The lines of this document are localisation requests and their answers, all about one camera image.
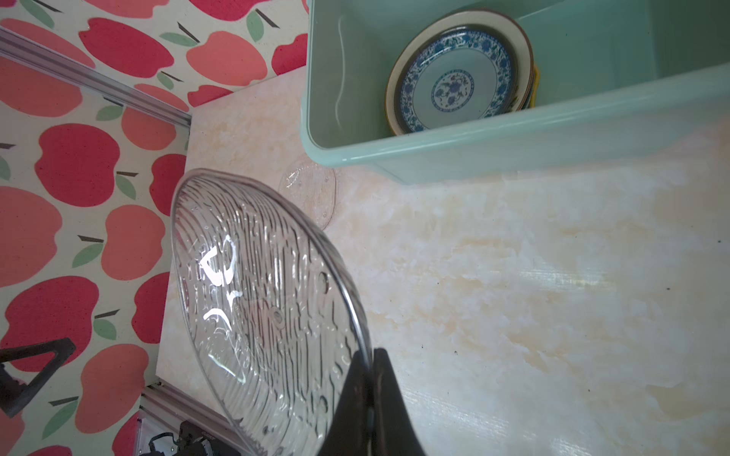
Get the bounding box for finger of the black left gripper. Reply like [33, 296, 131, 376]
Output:
[1, 337, 76, 418]

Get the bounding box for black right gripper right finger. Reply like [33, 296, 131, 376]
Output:
[372, 348, 426, 456]

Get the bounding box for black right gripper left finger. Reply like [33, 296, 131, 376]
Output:
[319, 351, 370, 456]

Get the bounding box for clear grey glass plate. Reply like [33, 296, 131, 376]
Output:
[171, 169, 372, 455]

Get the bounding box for yellow polka dot plate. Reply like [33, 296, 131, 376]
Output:
[526, 65, 541, 108]

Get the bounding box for cream plate with plant drawing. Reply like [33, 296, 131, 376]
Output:
[385, 8, 536, 135]

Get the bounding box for small blue floral plate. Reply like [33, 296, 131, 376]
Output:
[393, 26, 519, 134]

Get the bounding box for mint green plastic bin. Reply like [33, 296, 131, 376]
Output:
[302, 1, 729, 184]

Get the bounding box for clear round glass plate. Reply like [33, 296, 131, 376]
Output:
[279, 157, 338, 230]

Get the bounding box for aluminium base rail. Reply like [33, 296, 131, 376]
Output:
[132, 382, 258, 456]

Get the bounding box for left aluminium frame post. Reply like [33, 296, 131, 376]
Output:
[1, 28, 191, 128]

